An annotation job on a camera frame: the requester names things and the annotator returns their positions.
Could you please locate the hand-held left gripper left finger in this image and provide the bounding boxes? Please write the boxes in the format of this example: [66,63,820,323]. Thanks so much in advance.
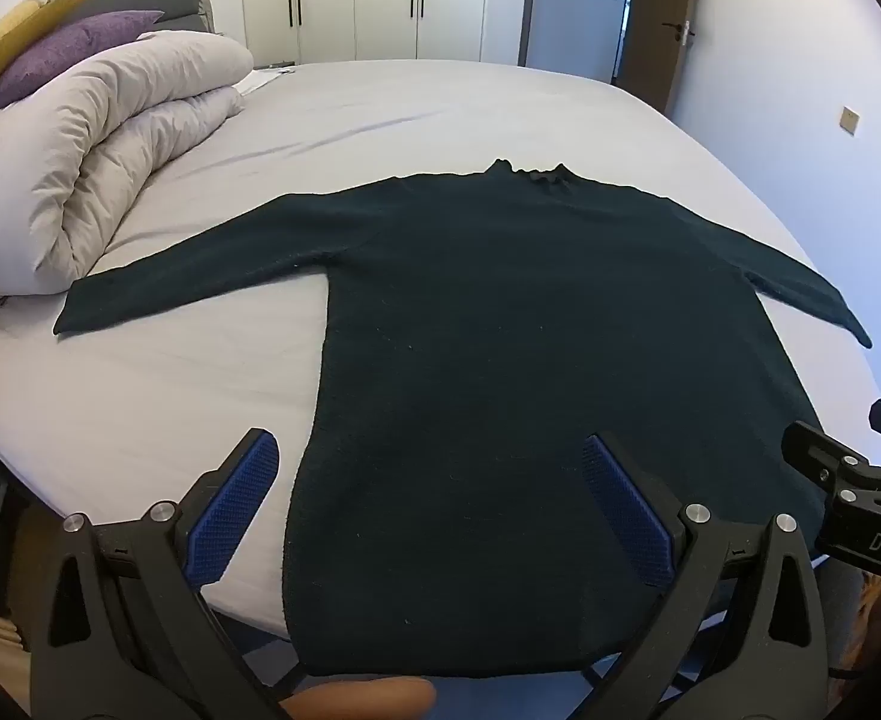
[31,427,306,720]

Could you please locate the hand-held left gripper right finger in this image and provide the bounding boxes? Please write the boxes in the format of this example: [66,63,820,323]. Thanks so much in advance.
[581,433,835,720]

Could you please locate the dark green sweater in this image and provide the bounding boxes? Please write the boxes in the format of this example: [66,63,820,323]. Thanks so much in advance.
[52,157,874,680]

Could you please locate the person's left hand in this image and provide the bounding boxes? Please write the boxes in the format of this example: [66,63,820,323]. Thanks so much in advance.
[279,676,437,720]

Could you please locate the folded light grey duvet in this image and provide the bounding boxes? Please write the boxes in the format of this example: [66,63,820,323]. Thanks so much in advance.
[0,30,255,297]

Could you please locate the round bed with grey sheet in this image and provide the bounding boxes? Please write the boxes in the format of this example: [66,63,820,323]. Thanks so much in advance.
[0,58,881,661]

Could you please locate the white papers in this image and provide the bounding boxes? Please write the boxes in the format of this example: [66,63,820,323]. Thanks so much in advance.
[241,66,295,95]

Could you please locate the purple pillow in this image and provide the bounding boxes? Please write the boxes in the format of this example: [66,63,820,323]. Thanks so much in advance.
[0,10,166,128]

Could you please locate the white hallway cabinet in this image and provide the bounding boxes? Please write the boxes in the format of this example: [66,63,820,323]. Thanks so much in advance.
[524,0,632,80]

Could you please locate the yellow pillow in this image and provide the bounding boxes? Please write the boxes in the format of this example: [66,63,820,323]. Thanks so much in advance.
[0,0,122,110]

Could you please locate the cream wardrobe with black handles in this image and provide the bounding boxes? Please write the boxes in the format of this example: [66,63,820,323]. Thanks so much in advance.
[239,0,520,67]

